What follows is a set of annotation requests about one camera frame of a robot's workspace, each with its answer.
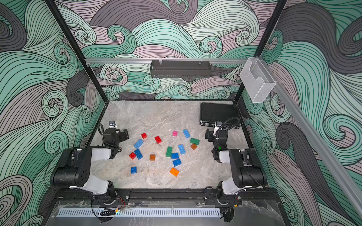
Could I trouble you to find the green long lego brick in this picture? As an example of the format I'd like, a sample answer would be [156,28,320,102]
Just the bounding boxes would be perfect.
[166,147,173,157]

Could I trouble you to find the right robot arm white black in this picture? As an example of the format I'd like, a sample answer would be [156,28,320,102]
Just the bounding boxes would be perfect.
[205,129,267,204]

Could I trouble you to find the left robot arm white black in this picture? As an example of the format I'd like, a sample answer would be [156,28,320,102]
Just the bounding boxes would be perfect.
[50,127,129,205]

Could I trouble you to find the brown lego brick right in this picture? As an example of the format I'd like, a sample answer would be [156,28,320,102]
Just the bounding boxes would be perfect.
[190,144,198,150]

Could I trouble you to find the brown lego brick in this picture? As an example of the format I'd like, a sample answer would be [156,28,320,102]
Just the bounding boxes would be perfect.
[190,144,198,150]
[150,154,156,161]

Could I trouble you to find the blue small lego brick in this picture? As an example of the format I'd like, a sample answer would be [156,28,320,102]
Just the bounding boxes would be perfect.
[131,167,137,174]

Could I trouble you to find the brown lego brick centre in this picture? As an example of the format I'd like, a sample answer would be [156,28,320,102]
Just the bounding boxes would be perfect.
[150,154,156,161]

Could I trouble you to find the orange lego brick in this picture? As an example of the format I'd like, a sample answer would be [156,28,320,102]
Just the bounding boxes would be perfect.
[170,168,179,177]

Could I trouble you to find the light blue brick left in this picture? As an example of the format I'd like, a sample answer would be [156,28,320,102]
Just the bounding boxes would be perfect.
[134,139,144,149]

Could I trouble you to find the blue long brick left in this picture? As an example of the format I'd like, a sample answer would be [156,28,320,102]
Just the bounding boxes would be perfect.
[134,149,143,160]

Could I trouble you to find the black case on table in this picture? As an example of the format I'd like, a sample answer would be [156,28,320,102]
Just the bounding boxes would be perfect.
[199,103,240,127]

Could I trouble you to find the light blue long brick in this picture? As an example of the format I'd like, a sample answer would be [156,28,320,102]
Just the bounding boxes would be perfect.
[178,144,186,154]

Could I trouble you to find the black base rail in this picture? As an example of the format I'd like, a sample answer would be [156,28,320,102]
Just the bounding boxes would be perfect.
[55,188,279,206]

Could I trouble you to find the clear plastic wall bin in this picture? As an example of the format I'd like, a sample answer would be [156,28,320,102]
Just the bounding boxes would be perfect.
[240,57,276,103]

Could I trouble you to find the black perforated wall tray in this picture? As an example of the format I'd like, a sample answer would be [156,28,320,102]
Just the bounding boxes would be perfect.
[150,61,211,79]

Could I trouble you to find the white slotted cable duct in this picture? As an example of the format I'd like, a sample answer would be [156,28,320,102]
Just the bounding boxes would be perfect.
[56,208,221,218]

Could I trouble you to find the aluminium rail back wall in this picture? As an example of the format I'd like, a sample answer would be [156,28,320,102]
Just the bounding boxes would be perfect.
[85,57,248,65]

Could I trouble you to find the aluminium rail wall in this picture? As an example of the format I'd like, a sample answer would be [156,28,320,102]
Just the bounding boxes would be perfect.
[260,58,362,216]
[85,57,248,65]

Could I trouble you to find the aluminium rail right wall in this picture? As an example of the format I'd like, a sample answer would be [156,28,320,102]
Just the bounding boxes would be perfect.
[260,58,362,216]

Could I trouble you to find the black frame post right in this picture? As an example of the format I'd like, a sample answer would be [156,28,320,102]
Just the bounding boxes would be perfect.
[233,1,287,105]

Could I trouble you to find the black frame post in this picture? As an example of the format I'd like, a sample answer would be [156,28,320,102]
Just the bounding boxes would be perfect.
[45,0,109,104]
[233,1,287,105]

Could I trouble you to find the black frame post left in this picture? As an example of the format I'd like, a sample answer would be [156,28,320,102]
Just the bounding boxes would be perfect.
[45,0,109,104]

